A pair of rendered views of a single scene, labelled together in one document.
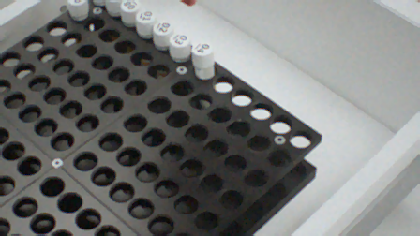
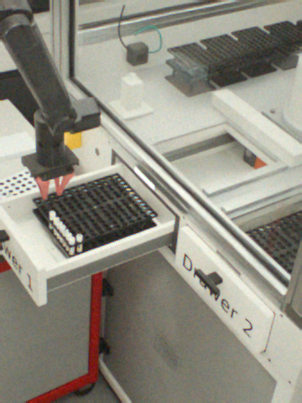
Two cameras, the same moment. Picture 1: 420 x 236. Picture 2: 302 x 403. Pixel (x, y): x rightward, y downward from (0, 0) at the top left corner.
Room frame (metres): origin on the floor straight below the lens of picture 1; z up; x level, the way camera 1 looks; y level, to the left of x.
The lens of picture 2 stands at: (1.45, 0.41, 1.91)
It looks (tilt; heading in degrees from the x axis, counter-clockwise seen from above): 39 degrees down; 190
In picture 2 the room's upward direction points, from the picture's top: 6 degrees clockwise
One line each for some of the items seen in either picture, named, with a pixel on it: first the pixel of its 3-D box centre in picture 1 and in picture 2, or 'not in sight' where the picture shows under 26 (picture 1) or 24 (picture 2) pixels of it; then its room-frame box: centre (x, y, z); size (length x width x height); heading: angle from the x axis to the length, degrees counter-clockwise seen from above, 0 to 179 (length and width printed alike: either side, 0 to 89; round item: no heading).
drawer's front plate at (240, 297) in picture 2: not in sight; (220, 286); (0.40, 0.39, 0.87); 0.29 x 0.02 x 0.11; 46
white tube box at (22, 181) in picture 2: not in sight; (18, 191); (0.12, -0.16, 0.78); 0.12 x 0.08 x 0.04; 147
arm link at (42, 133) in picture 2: not in sight; (52, 125); (0.33, 0.01, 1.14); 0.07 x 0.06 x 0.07; 135
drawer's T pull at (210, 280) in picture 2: not in sight; (211, 280); (0.41, 0.37, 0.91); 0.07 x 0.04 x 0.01; 46
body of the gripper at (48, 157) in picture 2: not in sight; (49, 151); (0.33, 0.00, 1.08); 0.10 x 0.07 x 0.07; 136
